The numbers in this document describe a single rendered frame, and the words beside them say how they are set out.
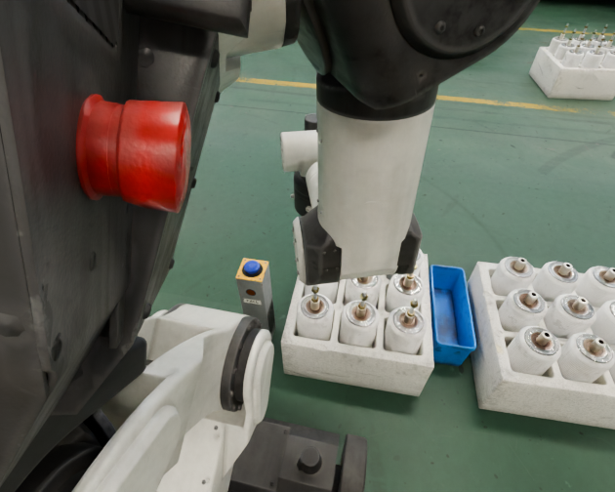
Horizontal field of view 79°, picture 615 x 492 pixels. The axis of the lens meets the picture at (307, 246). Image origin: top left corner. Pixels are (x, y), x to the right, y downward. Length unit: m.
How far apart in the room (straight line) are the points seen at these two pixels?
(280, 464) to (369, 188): 0.69
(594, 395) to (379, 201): 0.94
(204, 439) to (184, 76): 0.56
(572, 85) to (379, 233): 2.72
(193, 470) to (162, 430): 0.34
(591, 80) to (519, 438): 2.31
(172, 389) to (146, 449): 0.05
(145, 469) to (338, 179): 0.26
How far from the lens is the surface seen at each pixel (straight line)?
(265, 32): 0.24
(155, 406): 0.34
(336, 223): 0.33
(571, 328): 1.19
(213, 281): 1.39
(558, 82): 2.95
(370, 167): 0.29
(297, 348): 1.01
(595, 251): 1.82
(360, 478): 0.88
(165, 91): 0.17
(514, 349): 1.08
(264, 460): 0.89
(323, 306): 0.97
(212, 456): 0.66
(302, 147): 0.62
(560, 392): 1.14
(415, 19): 0.20
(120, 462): 0.31
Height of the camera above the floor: 1.05
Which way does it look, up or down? 46 degrees down
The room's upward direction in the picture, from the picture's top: straight up
